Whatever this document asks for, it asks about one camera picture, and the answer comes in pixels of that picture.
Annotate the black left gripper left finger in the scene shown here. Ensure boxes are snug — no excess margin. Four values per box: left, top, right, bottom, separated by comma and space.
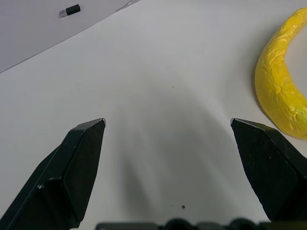
0, 118, 107, 230

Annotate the black USB dongle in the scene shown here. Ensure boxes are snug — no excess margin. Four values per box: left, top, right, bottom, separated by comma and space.
59, 4, 81, 19

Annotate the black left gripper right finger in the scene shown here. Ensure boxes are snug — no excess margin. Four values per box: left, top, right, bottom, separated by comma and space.
230, 117, 307, 223

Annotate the yellow banana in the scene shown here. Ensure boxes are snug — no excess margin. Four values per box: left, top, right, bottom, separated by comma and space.
254, 6, 307, 140

